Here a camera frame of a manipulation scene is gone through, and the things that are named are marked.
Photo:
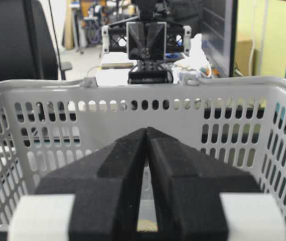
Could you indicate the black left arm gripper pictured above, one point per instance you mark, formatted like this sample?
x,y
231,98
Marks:
x,y
148,45

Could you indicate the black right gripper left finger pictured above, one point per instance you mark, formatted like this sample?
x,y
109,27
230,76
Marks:
x,y
94,198

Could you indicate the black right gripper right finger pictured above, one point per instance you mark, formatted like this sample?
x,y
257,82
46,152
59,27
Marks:
x,y
201,198

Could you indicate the grey plastic shopping basket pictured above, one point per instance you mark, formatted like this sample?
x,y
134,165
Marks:
x,y
45,125

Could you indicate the white plastic bag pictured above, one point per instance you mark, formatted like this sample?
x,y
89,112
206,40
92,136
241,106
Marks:
x,y
197,60

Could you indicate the dark monitor screen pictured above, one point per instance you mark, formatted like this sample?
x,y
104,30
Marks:
x,y
219,24

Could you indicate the cardboard box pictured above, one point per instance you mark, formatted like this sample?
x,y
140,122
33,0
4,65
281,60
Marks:
x,y
242,53

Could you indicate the black office chair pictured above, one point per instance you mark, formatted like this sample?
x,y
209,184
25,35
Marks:
x,y
16,57

